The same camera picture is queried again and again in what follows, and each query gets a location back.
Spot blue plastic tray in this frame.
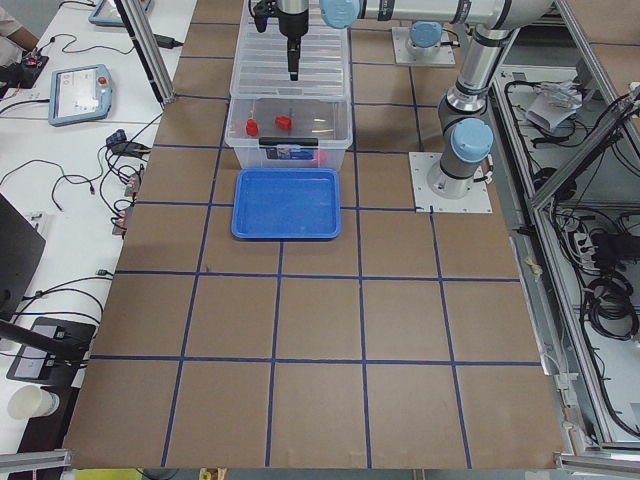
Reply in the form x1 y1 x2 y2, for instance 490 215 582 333
231 168 342 240

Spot person at desk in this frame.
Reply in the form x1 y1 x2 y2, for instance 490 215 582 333
0 8 39 67

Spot black monitor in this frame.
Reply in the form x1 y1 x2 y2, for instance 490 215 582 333
0 196 46 321

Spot white paper cup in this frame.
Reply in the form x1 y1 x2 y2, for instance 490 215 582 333
7 385 61 420

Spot black power adapter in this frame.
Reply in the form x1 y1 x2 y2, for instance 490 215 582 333
154 34 184 49

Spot near blue teach pendant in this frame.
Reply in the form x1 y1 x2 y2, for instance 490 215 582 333
48 64 112 127

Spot pink block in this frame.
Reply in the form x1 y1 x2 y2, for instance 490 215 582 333
312 151 328 168

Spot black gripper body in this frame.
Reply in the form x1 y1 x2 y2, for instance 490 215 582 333
277 0 307 39

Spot red block left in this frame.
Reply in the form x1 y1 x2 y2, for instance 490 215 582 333
245 118 259 137

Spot clear plastic box lid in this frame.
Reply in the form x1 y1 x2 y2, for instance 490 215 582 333
230 1 351 101

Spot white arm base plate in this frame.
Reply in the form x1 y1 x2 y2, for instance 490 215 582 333
392 22 455 68
409 152 493 214

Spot clear plastic storage box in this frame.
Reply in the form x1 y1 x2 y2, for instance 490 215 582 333
225 98 353 171

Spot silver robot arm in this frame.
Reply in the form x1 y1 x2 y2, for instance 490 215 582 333
298 21 457 83
319 1 551 199

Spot red block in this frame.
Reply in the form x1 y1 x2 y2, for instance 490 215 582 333
274 115 293 131
245 118 259 137

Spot coiled black cables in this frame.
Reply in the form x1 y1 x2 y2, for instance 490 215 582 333
582 277 636 342

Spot red block right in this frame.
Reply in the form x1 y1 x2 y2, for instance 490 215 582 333
274 115 293 131

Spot far blue teach pendant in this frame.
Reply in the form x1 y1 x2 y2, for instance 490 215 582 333
88 0 156 27

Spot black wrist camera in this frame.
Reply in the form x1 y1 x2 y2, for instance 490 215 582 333
248 0 277 33

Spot blue teach pendant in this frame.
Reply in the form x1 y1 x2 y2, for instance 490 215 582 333
88 0 156 27
48 64 112 127

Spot aluminium frame post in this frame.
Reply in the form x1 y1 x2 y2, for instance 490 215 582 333
115 0 175 105

